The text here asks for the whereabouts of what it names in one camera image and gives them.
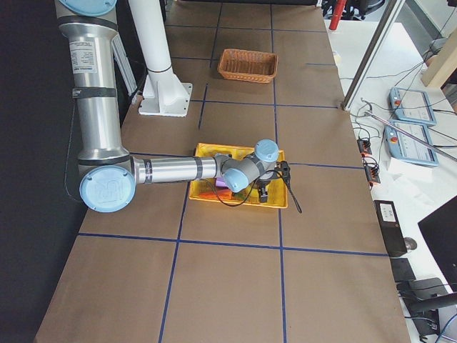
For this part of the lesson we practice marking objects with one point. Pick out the yellow plastic woven basket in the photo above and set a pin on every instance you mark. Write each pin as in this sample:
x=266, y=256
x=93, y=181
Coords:
x=275, y=200

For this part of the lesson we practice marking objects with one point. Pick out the toy carrot with green leaves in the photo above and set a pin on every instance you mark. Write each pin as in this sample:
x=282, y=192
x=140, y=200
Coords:
x=226, y=195

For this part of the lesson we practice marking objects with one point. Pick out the red cylinder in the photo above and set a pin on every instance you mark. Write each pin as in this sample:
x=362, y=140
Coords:
x=337, y=12

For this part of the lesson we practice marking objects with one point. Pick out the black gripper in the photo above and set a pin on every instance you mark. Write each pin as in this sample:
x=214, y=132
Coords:
x=262, y=185

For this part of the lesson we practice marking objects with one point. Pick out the brown wicker basket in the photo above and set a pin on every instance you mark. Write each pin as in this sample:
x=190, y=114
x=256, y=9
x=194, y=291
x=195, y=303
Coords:
x=245, y=65

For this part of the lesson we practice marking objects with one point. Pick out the black orange power strip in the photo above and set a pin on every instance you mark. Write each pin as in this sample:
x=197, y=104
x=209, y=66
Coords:
x=370, y=165

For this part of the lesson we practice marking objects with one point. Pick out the upper blue teach pendant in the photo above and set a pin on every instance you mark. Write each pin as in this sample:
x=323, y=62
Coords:
x=412, y=105

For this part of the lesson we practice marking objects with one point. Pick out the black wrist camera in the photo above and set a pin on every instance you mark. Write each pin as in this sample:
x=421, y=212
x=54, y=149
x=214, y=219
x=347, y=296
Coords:
x=283, y=168

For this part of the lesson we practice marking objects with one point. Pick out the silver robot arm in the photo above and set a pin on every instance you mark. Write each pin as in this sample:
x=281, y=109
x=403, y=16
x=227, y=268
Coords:
x=109, y=174

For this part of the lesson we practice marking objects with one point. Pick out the purple foam cube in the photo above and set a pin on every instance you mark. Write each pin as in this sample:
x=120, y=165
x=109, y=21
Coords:
x=220, y=183

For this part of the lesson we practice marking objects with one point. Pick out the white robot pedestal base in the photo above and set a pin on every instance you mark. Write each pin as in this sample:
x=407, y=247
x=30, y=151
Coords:
x=164, y=94

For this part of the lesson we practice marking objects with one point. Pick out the aluminium frame post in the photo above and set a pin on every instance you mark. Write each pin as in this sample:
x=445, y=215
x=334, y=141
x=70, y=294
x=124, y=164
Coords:
x=387, y=20

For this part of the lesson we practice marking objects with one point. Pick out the blue teach pendant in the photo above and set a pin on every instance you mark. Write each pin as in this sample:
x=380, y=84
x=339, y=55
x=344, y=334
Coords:
x=408, y=150
x=412, y=105

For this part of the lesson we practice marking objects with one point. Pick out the lower blue teach pendant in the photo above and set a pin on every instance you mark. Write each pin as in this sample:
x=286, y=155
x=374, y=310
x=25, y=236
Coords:
x=408, y=150

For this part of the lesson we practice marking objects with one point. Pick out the thin metal rod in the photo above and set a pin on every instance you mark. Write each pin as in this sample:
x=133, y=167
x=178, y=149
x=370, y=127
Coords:
x=405, y=133

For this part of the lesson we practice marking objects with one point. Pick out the black computer monitor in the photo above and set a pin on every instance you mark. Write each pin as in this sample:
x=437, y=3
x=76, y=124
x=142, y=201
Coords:
x=439, y=232

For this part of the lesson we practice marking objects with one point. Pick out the black box with label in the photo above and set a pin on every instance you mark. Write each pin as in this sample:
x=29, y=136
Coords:
x=390, y=228

